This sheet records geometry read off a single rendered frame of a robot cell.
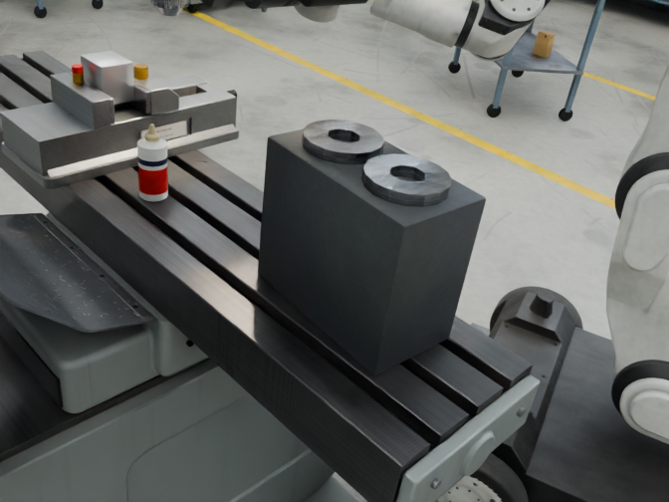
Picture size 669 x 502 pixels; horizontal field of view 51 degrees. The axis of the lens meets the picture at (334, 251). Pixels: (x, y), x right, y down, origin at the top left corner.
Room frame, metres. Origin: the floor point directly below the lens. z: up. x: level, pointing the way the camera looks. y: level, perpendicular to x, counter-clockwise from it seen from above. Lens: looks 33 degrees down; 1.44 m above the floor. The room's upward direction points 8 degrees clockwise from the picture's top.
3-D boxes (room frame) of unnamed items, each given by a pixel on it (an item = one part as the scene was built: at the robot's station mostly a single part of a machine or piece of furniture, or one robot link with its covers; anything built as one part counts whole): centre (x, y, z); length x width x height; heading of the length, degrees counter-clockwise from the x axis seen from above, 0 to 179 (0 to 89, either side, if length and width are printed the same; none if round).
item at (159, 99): (1.04, 0.34, 1.02); 0.12 x 0.06 x 0.04; 50
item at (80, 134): (1.02, 0.36, 0.99); 0.35 x 0.15 x 0.11; 140
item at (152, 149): (0.87, 0.27, 0.99); 0.04 x 0.04 x 0.11
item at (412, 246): (0.67, -0.03, 1.03); 0.22 x 0.12 x 0.20; 44
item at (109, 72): (1.00, 0.37, 1.05); 0.06 x 0.05 x 0.06; 50
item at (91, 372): (0.89, 0.25, 0.79); 0.50 x 0.35 x 0.12; 139
